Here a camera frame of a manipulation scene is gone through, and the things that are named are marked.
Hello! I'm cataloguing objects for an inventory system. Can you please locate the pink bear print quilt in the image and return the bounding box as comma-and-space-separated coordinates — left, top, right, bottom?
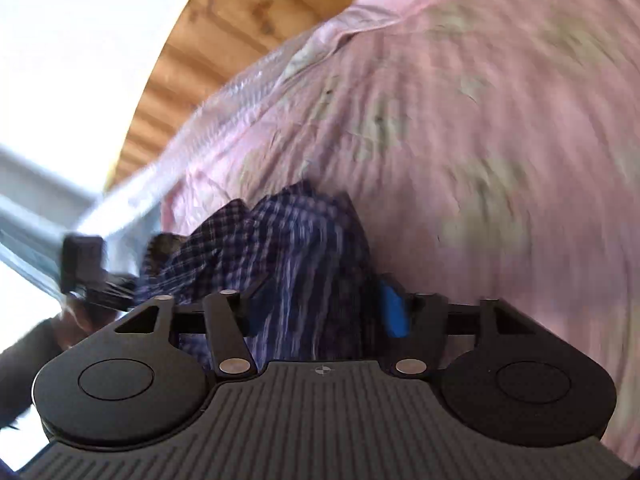
160, 0, 640, 466

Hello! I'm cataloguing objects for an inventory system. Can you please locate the person's left forearm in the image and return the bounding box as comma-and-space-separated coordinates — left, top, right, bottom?
0, 317, 66, 428

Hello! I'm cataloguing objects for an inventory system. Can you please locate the pale grey frame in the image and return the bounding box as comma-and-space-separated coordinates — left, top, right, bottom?
0, 145, 103, 301

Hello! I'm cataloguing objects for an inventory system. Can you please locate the wooden headboard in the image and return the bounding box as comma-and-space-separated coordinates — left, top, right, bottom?
102, 0, 401, 196

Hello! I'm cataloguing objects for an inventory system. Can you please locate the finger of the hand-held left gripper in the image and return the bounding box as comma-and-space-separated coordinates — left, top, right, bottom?
72, 274, 141, 311

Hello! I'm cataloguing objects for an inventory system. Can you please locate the person's left hand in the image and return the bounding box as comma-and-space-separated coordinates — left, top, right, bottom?
52, 296, 123, 351

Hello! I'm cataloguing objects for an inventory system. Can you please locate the blue checked shirt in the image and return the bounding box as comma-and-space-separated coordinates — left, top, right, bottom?
134, 182, 381, 366

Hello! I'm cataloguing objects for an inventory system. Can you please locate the clear bubble wrap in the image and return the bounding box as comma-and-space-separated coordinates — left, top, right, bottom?
75, 15, 351, 261

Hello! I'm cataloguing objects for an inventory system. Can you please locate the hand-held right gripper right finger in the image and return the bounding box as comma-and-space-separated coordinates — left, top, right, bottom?
377, 280, 538, 377

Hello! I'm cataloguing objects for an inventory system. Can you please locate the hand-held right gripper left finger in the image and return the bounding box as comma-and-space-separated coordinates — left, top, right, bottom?
114, 282, 273, 377

